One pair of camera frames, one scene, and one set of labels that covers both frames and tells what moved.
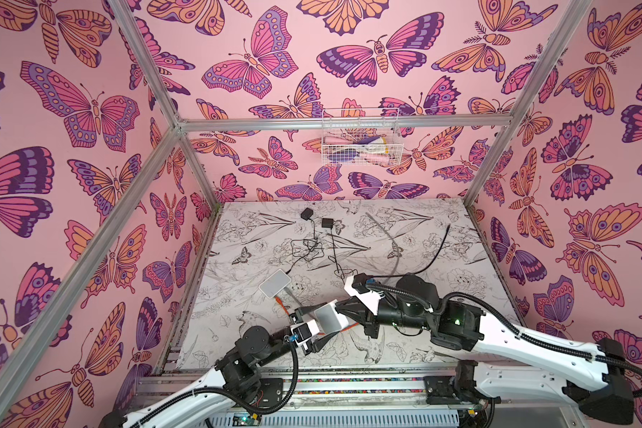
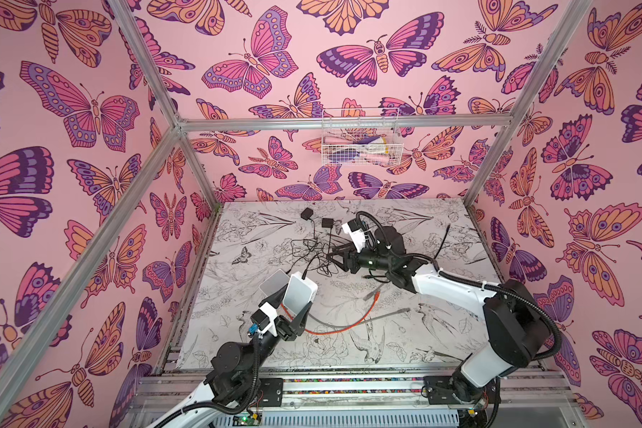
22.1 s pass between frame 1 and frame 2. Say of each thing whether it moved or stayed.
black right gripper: moved
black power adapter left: stayed
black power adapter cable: moved
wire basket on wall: stayed
